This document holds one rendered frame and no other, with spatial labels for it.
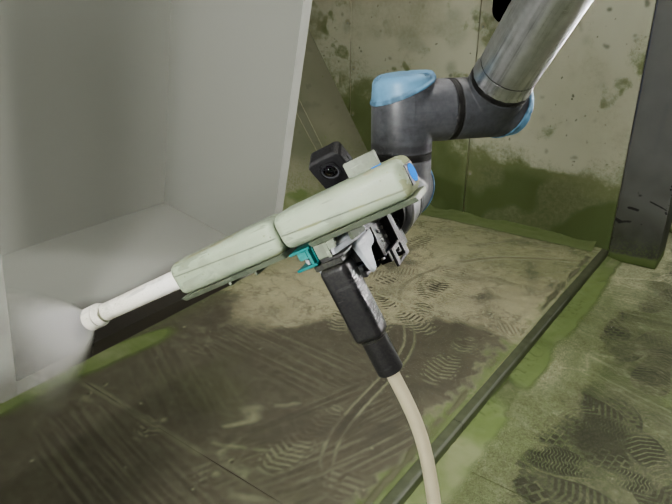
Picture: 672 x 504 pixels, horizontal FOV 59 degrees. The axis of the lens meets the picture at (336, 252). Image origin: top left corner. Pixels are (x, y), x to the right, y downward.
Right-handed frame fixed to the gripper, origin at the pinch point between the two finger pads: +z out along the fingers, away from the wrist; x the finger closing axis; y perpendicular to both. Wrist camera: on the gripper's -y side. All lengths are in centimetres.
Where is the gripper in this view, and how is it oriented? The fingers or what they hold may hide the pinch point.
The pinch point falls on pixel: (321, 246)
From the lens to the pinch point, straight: 62.9
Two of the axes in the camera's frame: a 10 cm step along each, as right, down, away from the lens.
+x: -8.3, 3.5, 4.4
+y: 4.5, 8.8, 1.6
